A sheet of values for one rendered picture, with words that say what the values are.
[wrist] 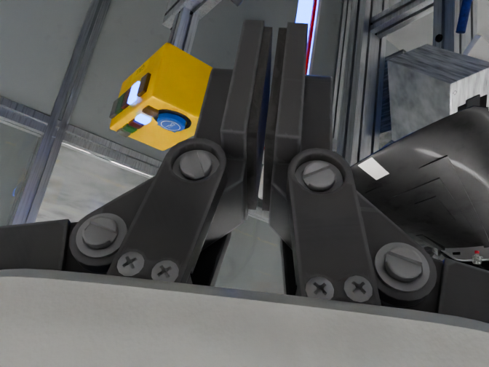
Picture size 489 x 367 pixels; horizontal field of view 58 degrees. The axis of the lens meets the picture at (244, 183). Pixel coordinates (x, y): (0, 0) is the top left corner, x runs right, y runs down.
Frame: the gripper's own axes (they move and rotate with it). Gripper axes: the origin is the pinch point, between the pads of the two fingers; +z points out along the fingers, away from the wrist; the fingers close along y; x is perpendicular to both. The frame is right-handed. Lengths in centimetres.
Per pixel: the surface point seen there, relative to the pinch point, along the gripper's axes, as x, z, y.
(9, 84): -54, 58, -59
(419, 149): -25.1, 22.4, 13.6
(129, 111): -37, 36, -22
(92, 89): -62, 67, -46
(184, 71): -32, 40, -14
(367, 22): -57, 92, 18
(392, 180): -29.8, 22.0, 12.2
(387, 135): -69, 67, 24
